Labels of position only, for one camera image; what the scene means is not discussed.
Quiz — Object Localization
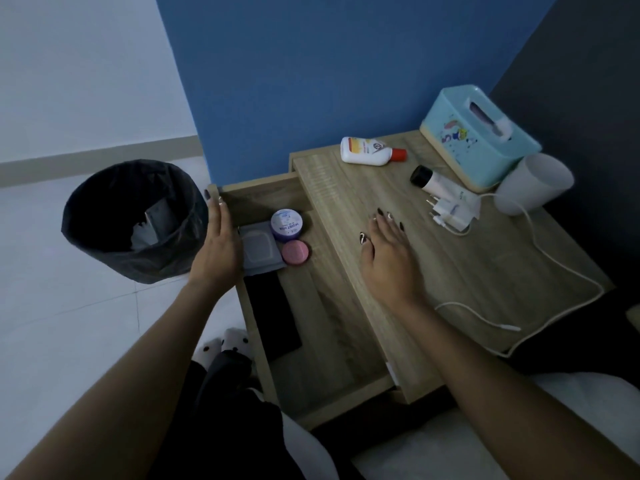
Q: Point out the white plastic cup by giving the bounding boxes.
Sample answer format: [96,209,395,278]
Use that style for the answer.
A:
[494,153,576,217]

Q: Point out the trash bin with black bag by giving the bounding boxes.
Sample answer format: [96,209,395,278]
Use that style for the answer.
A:
[60,159,210,286]

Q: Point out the wooden nightstand drawer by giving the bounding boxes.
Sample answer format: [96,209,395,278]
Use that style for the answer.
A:
[206,172,402,431]

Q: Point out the light blue tissue box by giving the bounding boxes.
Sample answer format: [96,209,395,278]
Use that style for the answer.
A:
[419,84,543,194]

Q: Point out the flat black pouch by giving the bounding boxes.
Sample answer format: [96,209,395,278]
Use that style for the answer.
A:
[243,270,304,364]

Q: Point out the white polka dot slippers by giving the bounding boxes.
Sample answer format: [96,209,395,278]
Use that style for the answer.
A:
[192,328,252,371]

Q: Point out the person's left hand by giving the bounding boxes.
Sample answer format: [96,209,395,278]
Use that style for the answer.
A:
[189,189,245,297]

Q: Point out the white charging cable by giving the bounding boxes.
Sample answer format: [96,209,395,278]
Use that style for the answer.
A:
[432,193,606,359]

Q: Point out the wooden nightstand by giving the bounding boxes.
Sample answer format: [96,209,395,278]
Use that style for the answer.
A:
[207,129,616,431]

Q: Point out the crumpled grey paper trash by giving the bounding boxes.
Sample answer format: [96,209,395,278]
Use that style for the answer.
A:
[130,198,177,251]

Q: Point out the person's right hand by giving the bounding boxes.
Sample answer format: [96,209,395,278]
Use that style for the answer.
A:
[358,208,427,314]

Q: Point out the white lotion bottle red cap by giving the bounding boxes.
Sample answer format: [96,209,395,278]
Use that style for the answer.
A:
[340,136,408,167]

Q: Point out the person's left forearm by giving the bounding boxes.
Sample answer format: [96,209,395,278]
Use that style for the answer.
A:
[6,279,237,480]

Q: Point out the pink round compact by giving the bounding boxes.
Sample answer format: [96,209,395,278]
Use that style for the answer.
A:
[280,239,311,267]

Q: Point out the grey wipes packet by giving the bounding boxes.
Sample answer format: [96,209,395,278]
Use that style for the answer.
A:
[238,221,288,277]

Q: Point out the white charger plug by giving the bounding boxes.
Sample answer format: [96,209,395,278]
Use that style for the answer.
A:
[425,194,474,234]

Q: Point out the white tube black cap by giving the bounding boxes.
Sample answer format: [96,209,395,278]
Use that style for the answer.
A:
[409,165,482,219]

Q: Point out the person's right forearm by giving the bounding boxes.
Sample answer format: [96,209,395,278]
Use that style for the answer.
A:
[394,299,640,480]

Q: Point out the person's black clothing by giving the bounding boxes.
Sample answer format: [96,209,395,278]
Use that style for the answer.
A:
[148,351,367,480]

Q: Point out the purple round cream jar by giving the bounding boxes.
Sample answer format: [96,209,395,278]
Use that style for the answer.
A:
[270,208,305,243]

